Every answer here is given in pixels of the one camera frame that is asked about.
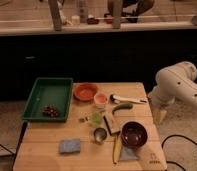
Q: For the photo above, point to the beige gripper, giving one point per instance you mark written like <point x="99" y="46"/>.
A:
<point x="159" y="115"/>

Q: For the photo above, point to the blue sponge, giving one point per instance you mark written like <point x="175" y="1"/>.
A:
<point x="70" y="146"/>

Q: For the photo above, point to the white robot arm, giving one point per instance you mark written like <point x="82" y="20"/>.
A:
<point x="173" y="82"/>

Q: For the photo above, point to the dark purple bowl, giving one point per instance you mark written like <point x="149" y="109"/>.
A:
<point x="133" y="135"/>

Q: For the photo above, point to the green cucumber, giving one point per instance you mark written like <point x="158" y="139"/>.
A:
<point x="122" y="106"/>

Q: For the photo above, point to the wooden block eraser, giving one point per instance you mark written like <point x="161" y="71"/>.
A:
<point x="111" y="123"/>

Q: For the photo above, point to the yellow banana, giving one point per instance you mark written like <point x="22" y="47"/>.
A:
<point x="117" y="148"/>

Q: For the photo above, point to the grey cloth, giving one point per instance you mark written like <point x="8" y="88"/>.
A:
<point x="127" y="154"/>

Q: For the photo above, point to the small pink cup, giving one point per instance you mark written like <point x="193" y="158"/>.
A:
<point x="100" y="99"/>

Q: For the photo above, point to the small metal cup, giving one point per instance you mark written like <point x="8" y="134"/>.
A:
<point x="100" y="134"/>

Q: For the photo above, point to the light green cup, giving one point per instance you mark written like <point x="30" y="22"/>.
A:
<point x="95" y="119"/>

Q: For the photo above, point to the orange bowl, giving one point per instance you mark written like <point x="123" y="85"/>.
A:
<point x="85" y="91"/>

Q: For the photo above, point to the dark red grape bunch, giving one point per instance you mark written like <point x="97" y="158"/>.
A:
<point x="50" y="111"/>

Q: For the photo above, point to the green plastic tray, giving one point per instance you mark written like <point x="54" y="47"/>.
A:
<point x="54" y="92"/>

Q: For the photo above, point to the white handled brush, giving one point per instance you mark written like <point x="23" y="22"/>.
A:
<point x="116" y="98"/>

